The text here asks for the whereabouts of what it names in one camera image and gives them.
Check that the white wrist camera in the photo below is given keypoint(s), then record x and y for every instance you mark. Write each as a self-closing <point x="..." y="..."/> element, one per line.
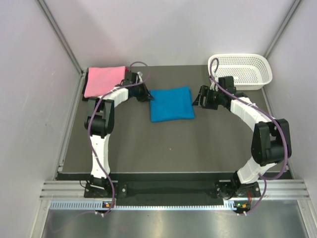
<point x="139" y="77"/>
<point x="214" y="83"/>

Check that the folded pink t shirt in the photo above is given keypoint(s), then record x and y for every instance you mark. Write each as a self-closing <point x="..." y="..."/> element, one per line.
<point x="101" y="80"/>

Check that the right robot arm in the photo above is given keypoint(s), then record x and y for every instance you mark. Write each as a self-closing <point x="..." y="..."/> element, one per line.
<point x="271" y="141"/>

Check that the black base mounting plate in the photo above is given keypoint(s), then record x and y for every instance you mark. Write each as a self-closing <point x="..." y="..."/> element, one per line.
<point x="174" y="188"/>

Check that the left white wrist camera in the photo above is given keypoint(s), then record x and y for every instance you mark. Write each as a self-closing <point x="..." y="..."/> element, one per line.
<point x="139" y="77"/>

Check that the aluminium frame rail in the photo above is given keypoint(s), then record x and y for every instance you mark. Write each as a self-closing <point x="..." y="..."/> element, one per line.
<point x="282" y="189"/>

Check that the grey slotted cable duct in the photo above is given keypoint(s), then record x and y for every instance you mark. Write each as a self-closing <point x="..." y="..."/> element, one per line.
<point x="100" y="205"/>

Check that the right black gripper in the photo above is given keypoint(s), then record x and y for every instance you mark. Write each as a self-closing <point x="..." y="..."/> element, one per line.
<point x="204" y="91"/>

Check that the white perforated plastic basket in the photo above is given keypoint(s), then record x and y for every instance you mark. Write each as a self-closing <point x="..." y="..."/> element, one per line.
<point x="249" y="71"/>

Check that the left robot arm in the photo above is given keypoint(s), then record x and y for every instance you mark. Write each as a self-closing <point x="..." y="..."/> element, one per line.
<point x="100" y="124"/>

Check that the blue t shirt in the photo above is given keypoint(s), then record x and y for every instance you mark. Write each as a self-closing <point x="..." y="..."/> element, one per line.
<point x="171" y="104"/>

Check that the folded black t shirt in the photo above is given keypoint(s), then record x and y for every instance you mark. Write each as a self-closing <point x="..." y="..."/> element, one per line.
<point x="85" y="85"/>

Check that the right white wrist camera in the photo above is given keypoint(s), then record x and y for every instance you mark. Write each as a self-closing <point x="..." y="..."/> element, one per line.
<point x="214" y="83"/>

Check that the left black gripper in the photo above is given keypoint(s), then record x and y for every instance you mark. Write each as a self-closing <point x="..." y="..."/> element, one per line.
<point x="145" y="96"/>

